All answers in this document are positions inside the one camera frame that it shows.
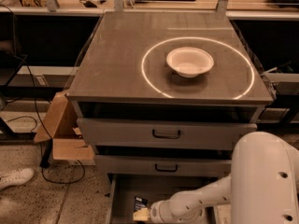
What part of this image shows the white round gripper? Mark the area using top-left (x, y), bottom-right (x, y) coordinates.
top-left (133, 201), bottom-right (177, 224)

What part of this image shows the blue rxbar blueberry wrapper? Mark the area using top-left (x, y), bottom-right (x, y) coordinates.
top-left (134, 196), bottom-right (148, 211)

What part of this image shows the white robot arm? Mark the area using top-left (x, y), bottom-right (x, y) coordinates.
top-left (133, 132), bottom-right (299, 224)

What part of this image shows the grey open bottom drawer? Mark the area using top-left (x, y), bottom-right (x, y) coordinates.
top-left (105, 175), bottom-right (215, 224)

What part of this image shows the grey middle drawer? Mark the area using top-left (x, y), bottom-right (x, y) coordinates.
top-left (94, 155), bottom-right (231, 177)

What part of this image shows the grey top drawer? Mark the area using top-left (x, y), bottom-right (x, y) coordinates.
top-left (77, 118), bottom-right (257, 150)

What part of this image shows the grey drawer cabinet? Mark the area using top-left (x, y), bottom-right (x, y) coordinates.
top-left (66, 10), bottom-right (275, 224)

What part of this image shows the brown cardboard box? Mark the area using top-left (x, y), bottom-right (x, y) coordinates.
top-left (34, 91), bottom-right (94, 165)

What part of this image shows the white sneaker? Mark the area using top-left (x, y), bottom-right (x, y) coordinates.
top-left (0, 168), bottom-right (35, 190)

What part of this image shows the white paper bowl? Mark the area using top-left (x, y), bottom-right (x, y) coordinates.
top-left (166, 47), bottom-right (214, 78)

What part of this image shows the black floor cable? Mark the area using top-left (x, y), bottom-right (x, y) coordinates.
top-left (0, 3), bottom-right (86, 185)

